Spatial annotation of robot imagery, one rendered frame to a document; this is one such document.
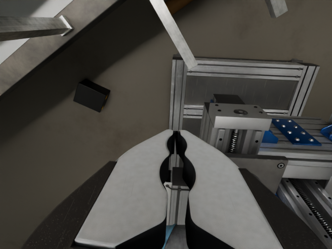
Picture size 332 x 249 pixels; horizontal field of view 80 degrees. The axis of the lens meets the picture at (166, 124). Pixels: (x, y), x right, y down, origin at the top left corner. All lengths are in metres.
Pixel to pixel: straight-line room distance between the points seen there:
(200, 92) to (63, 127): 1.16
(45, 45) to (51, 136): 1.21
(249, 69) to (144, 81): 0.70
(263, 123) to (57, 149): 1.77
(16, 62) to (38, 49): 0.11
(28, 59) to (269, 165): 0.85
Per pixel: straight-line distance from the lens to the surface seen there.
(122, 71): 1.51
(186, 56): 0.60
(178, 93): 1.27
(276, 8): 0.63
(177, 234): 0.43
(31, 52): 0.89
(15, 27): 0.58
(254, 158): 0.52
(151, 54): 1.45
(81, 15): 0.79
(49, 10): 0.92
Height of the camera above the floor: 1.43
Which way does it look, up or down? 62 degrees down
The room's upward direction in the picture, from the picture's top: 175 degrees counter-clockwise
